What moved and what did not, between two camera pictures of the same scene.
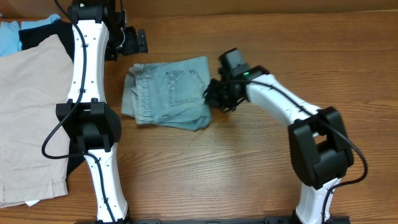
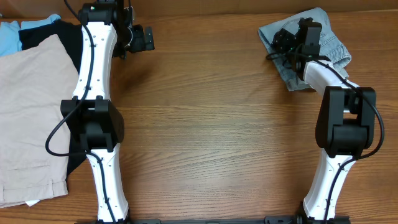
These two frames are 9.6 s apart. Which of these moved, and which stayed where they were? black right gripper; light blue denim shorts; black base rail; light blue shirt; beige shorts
Moved: black right gripper; light blue denim shorts
Stayed: black base rail; beige shorts; light blue shirt
